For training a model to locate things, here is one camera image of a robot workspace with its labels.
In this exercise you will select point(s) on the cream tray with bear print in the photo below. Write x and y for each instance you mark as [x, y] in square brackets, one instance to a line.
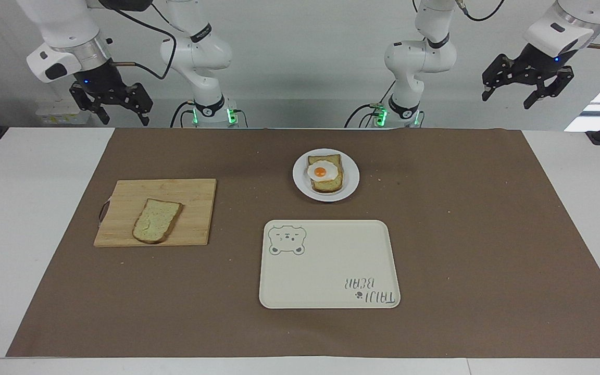
[326, 271]

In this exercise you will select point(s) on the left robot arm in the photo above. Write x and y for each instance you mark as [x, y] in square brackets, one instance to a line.
[420, 57]

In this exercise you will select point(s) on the toasted bread slice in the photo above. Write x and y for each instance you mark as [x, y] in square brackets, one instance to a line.
[331, 183]

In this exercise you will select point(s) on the wooden cutting board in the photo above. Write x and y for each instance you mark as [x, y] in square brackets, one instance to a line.
[185, 208]

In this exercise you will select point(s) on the white round plate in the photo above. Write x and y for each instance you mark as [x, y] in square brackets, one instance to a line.
[349, 179]

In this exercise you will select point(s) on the fried egg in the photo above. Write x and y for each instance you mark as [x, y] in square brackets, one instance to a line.
[323, 170]

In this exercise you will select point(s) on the plain bread slice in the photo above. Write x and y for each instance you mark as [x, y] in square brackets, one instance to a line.
[156, 221]

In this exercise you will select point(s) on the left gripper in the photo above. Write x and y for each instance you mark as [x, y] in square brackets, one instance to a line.
[544, 58]

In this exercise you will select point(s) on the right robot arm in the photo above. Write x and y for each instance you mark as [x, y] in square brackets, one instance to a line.
[196, 47]

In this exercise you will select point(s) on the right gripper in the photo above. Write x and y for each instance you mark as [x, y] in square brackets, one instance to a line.
[98, 76]

